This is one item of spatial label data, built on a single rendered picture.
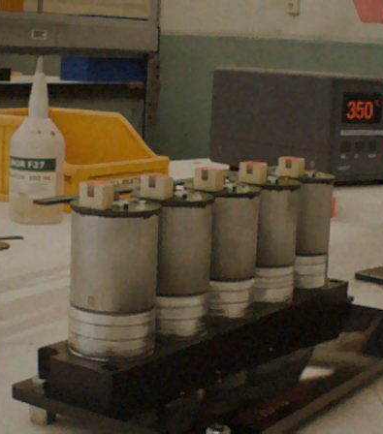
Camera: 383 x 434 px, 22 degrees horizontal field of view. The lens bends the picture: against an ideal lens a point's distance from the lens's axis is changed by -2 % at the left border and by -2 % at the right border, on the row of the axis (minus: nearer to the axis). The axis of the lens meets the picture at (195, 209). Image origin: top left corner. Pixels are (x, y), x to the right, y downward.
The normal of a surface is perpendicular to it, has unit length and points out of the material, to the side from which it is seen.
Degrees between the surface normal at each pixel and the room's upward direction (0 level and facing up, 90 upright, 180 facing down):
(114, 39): 90
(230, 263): 90
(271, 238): 90
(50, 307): 0
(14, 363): 0
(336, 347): 0
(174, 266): 90
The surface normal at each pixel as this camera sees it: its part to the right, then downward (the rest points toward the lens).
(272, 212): 0.16, 0.16
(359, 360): 0.05, -0.99
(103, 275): -0.10, 0.15
